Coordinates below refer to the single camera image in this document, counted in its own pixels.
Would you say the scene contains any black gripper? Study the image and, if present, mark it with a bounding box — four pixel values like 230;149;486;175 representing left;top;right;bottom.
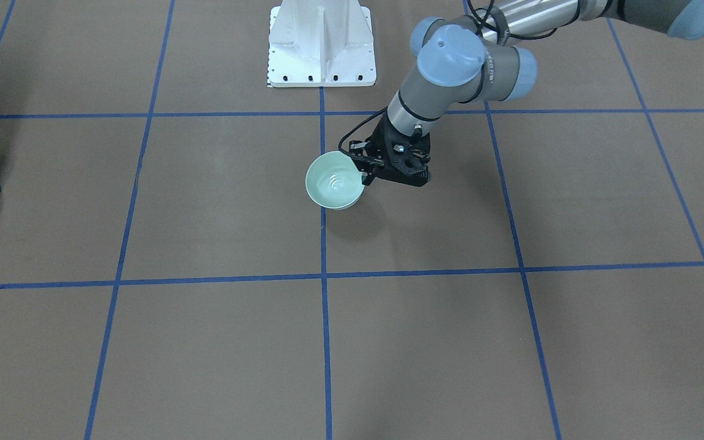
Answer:
348;114;432;187

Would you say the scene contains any light green ceramic bowl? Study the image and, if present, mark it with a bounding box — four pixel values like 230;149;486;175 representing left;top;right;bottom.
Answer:
304;150;364;211

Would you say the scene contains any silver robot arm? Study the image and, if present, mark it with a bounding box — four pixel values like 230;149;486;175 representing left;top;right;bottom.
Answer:
338;1;704;187

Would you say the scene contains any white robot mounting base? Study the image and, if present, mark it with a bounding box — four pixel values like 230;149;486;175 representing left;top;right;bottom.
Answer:
266;1;377;87

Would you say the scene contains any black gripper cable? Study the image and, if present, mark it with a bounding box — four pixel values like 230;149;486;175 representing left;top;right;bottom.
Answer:
338;108;388;155

